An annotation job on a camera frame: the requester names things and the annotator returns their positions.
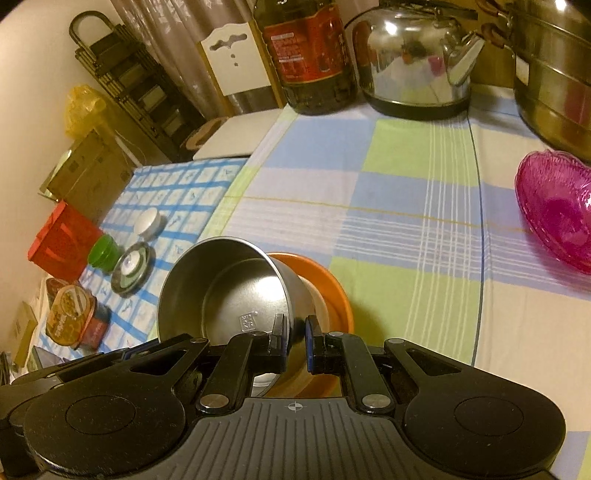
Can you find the red box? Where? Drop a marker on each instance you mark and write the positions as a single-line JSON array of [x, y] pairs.
[[62, 240]]

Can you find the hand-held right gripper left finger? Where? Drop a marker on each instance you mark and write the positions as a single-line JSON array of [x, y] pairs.
[[280, 353]]

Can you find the small yellowish carton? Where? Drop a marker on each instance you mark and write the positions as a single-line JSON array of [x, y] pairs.
[[25, 334]]

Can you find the red-labelled cooking oil bottle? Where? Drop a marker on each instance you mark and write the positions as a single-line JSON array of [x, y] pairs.
[[304, 46]]

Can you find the green plastic cap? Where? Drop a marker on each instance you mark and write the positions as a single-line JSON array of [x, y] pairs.
[[104, 251]]

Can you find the blue checked cloth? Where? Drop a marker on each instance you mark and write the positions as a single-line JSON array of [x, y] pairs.
[[184, 184]]

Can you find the foil-lidded food cup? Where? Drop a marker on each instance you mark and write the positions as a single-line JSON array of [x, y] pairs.
[[76, 318]]

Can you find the white wooden cutout panel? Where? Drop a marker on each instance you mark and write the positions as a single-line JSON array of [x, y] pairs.
[[244, 69]]

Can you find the shiny steel kettle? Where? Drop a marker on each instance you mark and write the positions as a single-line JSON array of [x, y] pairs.
[[406, 69]]

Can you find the plaid tablecloth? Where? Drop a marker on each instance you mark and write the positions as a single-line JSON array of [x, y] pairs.
[[392, 207]]

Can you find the white cutting board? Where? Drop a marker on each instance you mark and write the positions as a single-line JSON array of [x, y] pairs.
[[235, 134]]

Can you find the round glass jar lid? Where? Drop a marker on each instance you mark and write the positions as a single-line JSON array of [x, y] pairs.
[[131, 267]]

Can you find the brown cardboard box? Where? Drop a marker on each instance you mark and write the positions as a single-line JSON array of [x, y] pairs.
[[87, 170]]

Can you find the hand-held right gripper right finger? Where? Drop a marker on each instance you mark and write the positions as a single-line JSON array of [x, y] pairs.
[[310, 344]]

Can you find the small stainless steel bowl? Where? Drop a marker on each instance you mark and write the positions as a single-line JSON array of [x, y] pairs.
[[221, 295]]

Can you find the black folding rack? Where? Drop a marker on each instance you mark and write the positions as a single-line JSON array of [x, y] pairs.
[[138, 92]]

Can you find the patterned curtain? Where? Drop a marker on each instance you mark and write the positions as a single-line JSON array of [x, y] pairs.
[[180, 46]]

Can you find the white round lid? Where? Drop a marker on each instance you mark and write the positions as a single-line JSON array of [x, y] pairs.
[[150, 222]]

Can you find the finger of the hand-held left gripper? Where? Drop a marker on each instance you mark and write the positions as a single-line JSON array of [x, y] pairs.
[[83, 364]]

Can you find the orange plastic bowl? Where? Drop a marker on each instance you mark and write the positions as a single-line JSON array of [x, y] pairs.
[[332, 286]]

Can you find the stainless steel steamer pot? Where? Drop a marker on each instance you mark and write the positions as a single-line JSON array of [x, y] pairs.
[[554, 92]]

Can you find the yellow plastic bag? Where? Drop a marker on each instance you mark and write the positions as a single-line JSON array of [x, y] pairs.
[[85, 108]]

